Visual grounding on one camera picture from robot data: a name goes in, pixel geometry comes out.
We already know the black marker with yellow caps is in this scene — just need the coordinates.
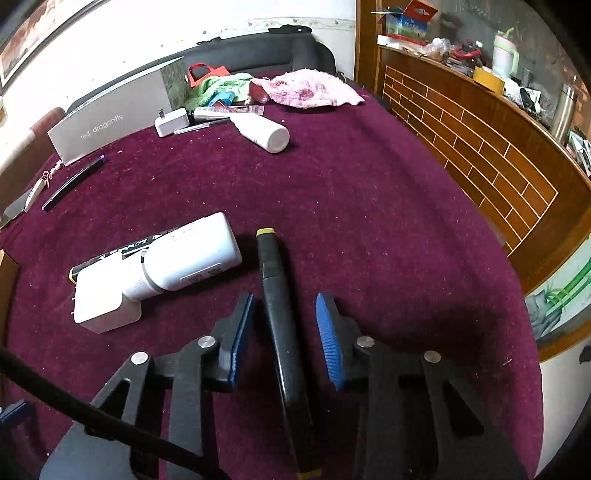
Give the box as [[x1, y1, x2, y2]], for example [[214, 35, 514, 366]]
[[256, 227, 325, 480]]

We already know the white charger plug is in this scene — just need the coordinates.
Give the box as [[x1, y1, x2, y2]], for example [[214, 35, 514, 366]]
[[154, 108, 191, 138]]

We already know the wooden brick-pattern counter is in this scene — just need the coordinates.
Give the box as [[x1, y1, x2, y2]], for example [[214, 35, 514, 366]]
[[355, 0, 591, 298]]

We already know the thin dark pen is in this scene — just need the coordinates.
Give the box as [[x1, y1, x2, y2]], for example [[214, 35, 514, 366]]
[[172, 119, 232, 135]]

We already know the bamboo print panel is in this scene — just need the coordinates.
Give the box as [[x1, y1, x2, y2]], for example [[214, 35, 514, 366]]
[[523, 257, 591, 343]]

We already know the black marker with white writing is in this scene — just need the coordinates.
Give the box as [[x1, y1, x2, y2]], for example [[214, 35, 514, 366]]
[[68, 232, 164, 283]]

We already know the brown armchair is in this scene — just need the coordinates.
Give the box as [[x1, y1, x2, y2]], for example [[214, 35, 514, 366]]
[[0, 106, 66, 186]]

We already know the black cable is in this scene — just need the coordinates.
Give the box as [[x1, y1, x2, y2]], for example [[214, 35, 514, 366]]
[[0, 346, 229, 480]]

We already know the red round object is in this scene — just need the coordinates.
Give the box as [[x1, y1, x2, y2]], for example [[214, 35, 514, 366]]
[[450, 41, 484, 71]]

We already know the white squeeze bottle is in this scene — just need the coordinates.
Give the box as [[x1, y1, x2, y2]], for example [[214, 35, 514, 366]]
[[229, 113, 291, 154]]

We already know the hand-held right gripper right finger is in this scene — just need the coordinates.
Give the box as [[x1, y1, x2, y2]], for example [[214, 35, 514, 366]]
[[315, 292, 527, 480]]

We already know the black sofa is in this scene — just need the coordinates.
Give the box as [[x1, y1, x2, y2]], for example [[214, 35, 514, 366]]
[[66, 34, 336, 117]]

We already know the purple pen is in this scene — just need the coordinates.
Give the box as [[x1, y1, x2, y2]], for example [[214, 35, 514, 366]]
[[41, 155, 107, 213]]

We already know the green cloth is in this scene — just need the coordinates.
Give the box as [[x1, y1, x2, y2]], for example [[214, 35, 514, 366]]
[[184, 71, 256, 110]]

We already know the white tumbler with straw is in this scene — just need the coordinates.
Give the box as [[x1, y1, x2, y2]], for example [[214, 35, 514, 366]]
[[491, 28, 521, 80]]

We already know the clear tube with red print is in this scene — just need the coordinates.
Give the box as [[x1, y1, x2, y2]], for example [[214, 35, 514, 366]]
[[193, 104, 265, 120]]

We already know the large white pill bottle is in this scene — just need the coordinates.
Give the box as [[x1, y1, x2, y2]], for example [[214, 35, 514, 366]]
[[124, 212, 243, 302]]

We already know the yellow box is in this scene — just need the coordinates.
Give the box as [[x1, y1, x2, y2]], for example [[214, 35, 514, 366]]
[[473, 66, 507, 94]]

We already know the wooden tray box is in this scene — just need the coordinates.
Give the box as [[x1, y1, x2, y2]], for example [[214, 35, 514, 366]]
[[0, 248, 20, 349]]

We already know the white keychain charm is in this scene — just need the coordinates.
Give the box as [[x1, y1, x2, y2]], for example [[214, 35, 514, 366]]
[[23, 159, 64, 212]]

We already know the large white power adapter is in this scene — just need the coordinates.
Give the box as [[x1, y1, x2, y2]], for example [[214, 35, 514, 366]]
[[72, 265, 142, 334]]

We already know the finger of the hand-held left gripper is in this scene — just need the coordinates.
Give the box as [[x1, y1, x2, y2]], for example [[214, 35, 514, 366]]
[[0, 400, 25, 428]]

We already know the dark phone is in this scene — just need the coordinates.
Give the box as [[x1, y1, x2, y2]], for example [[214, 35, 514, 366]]
[[0, 191, 36, 230]]

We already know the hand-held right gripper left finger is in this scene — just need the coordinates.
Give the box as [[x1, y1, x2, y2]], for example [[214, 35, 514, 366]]
[[39, 292, 257, 480]]

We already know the grey shoe box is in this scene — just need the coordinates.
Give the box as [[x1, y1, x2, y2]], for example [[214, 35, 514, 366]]
[[47, 57, 186, 167]]

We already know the colourful cardboard carton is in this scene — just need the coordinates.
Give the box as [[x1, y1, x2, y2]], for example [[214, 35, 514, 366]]
[[375, 0, 438, 38]]

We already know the steel thermos flask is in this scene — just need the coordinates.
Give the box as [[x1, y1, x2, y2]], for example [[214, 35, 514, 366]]
[[551, 84, 579, 145]]

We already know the framed wall painting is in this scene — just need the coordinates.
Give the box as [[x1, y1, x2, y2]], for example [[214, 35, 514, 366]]
[[0, 0, 81, 89]]

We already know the red plastic object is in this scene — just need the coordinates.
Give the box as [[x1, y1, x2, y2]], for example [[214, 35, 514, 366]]
[[187, 63, 230, 88]]

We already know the pink towel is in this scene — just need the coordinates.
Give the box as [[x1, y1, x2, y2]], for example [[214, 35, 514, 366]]
[[248, 69, 366, 111]]

